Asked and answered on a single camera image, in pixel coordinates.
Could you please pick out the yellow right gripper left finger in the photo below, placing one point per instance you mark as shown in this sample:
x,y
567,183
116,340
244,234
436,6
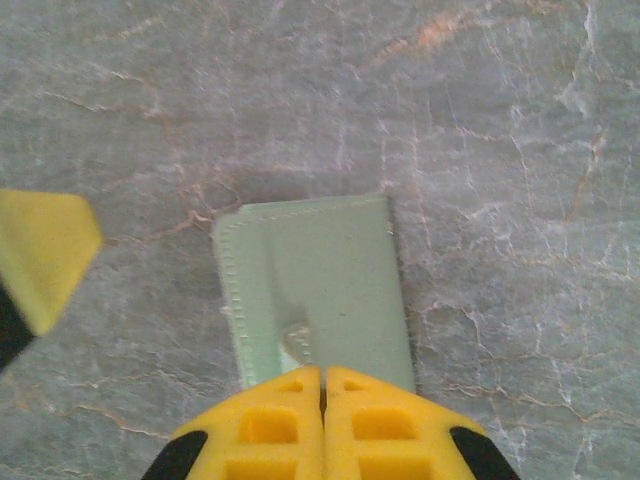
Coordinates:
x,y
280,430

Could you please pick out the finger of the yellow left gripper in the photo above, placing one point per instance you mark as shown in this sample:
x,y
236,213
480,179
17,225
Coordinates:
x,y
45,250

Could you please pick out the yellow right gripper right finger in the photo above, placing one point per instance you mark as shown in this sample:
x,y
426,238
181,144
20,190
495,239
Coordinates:
x,y
380,430

